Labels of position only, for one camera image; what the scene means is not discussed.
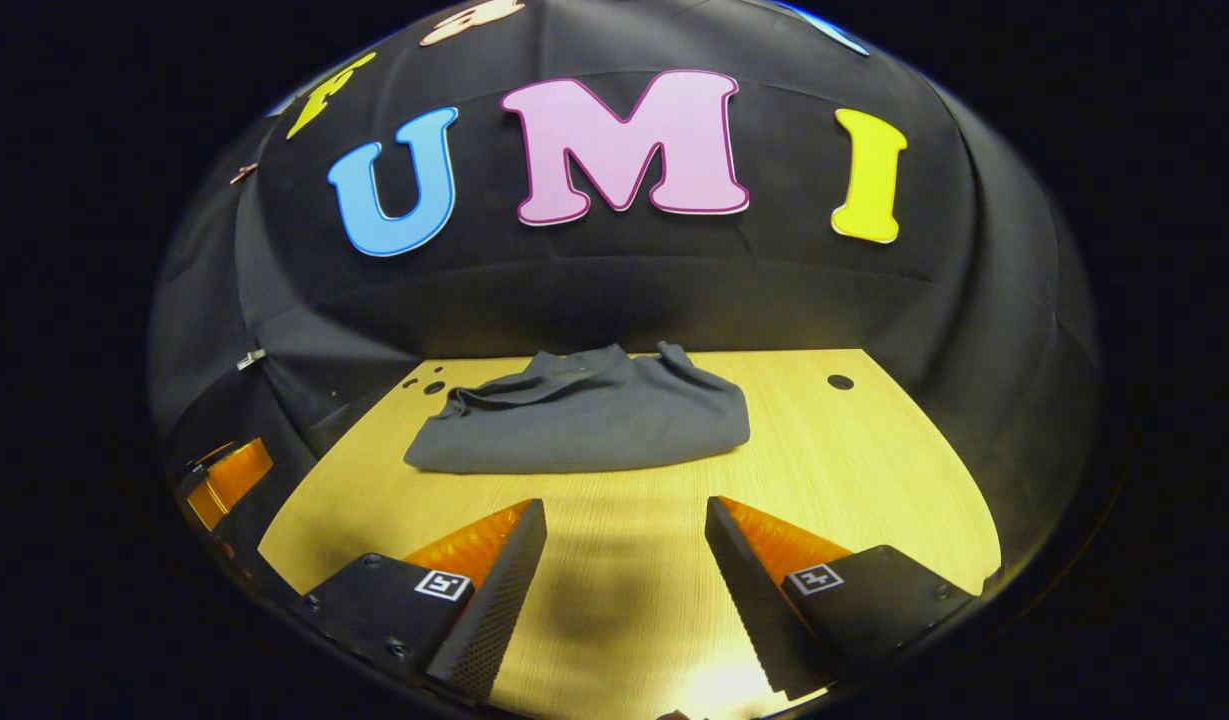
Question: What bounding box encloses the black backdrop cloth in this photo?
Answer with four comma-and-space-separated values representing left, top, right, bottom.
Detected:
146, 0, 1105, 601

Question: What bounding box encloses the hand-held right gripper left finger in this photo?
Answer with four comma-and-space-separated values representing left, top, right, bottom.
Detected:
292, 498, 549, 706

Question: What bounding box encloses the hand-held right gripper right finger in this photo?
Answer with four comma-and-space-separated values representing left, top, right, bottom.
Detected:
704, 495, 977, 701

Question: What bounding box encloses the grey collared shirt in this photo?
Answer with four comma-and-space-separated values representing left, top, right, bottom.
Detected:
404, 342, 752, 475

